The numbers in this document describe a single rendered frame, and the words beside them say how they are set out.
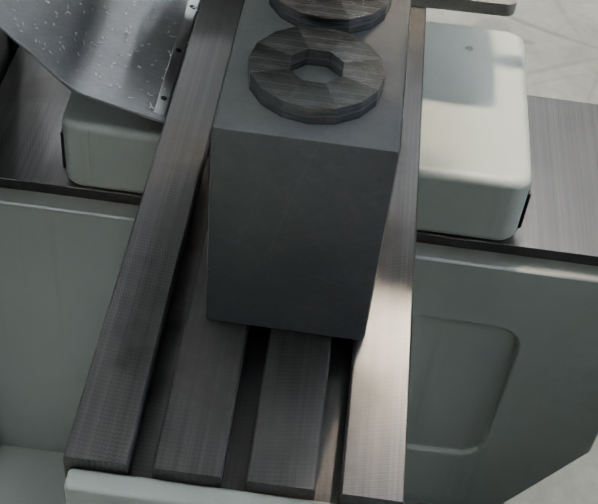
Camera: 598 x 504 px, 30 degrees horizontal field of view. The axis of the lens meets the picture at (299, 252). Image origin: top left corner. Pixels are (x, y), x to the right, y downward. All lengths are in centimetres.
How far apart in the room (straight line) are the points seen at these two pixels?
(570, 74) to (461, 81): 147
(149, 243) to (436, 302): 47
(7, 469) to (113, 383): 82
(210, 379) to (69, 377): 68
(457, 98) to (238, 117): 57
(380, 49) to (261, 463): 29
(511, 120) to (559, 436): 44
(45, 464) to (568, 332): 74
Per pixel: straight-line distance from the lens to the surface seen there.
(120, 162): 118
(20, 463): 161
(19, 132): 131
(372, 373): 81
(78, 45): 116
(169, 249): 88
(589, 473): 194
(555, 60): 277
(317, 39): 76
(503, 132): 121
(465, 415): 144
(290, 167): 71
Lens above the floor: 153
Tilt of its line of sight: 46 degrees down
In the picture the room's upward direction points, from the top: 7 degrees clockwise
